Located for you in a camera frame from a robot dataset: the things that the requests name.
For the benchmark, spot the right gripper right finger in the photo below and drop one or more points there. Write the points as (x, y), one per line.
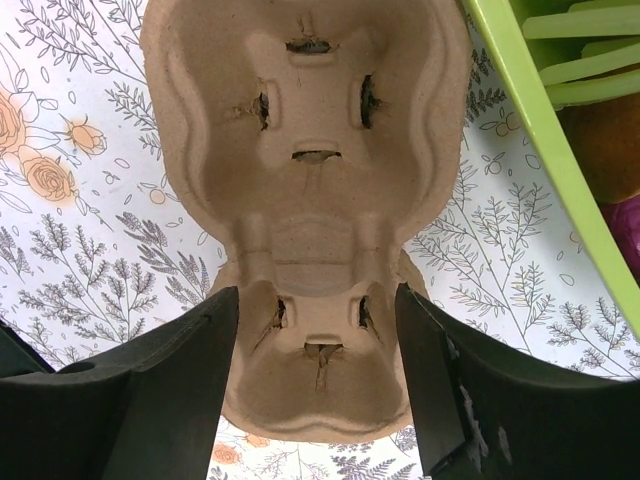
(484, 410)

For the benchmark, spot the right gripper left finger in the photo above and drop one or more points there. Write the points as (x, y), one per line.
(147, 409)

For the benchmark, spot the cardboard cup carrier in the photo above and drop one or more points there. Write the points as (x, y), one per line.
(312, 139)

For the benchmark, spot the floral tablecloth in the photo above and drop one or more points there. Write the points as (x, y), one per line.
(97, 249)

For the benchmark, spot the purple onion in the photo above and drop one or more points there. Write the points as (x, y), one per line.
(622, 220)

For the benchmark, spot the green plastic basket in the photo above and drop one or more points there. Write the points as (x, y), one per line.
(500, 29)

